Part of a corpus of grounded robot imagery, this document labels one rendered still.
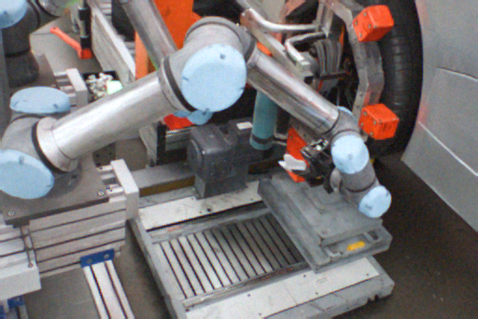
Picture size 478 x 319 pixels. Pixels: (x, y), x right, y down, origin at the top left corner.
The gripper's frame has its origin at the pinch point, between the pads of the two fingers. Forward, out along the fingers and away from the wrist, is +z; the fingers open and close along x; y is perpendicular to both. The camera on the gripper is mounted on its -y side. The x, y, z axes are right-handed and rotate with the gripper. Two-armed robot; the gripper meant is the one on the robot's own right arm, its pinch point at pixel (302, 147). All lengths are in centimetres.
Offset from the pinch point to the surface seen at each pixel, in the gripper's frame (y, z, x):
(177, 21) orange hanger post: 19, 76, -2
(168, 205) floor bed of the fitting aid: -49, 80, 39
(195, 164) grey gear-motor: -34, 72, 21
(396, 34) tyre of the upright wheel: 7.5, 7.4, -43.6
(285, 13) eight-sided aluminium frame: 9, 54, -33
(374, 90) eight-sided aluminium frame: -3.9, 5.8, -30.1
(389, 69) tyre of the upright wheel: -1.0, 6.4, -37.4
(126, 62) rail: -11, 140, 17
